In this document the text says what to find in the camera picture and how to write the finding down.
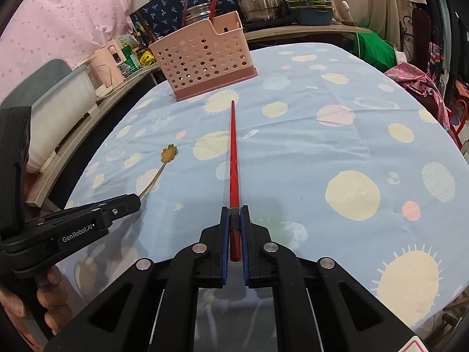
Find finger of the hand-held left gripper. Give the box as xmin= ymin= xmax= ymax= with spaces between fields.
xmin=87 ymin=197 xmax=118 ymax=209
xmin=96 ymin=193 xmax=142 ymax=228

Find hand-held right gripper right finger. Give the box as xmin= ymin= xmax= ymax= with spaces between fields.
xmin=241 ymin=205 xmax=422 ymax=352

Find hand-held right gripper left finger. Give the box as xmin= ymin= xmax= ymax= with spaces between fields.
xmin=44 ymin=206 xmax=230 ymax=352

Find gold flower spoon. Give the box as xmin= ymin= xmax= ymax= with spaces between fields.
xmin=138 ymin=144 xmax=179 ymax=199

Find pink perforated utensil basket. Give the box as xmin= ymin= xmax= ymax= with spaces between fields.
xmin=148 ymin=11 xmax=258 ymax=102

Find person's left hand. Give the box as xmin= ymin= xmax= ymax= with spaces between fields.
xmin=0 ymin=265 xmax=74 ymax=335

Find white bin with grey lid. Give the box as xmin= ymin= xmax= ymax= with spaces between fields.
xmin=0 ymin=59 xmax=98 ymax=174

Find blue printed tablecloth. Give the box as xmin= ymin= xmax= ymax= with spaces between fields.
xmin=64 ymin=42 xmax=468 ymax=352

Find pink appliance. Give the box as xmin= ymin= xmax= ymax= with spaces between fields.
xmin=89 ymin=44 xmax=126 ymax=89

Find green carton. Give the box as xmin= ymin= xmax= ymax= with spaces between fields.
xmin=116 ymin=34 xmax=142 ymax=78

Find pink dotted cloth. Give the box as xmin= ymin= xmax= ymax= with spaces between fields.
xmin=0 ymin=0 xmax=156 ymax=94

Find silver rice cooker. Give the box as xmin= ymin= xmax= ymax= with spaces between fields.
xmin=185 ymin=2 xmax=221 ymax=23

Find green cloth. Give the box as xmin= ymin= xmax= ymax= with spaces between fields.
xmin=353 ymin=30 xmax=399 ymax=75

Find pink floral cloth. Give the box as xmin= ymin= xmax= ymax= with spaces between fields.
xmin=384 ymin=62 xmax=453 ymax=131

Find potted plant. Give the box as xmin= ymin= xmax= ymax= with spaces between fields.
xmin=285 ymin=0 xmax=337 ymax=27

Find red stool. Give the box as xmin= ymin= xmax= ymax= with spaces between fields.
xmin=448 ymin=94 xmax=469 ymax=144

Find hanging clothes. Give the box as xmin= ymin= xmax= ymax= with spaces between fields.
xmin=412 ymin=0 xmax=469 ymax=94

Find blue floral wall cloth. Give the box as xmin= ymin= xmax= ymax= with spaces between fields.
xmin=130 ymin=0 xmax=319 ymax=41

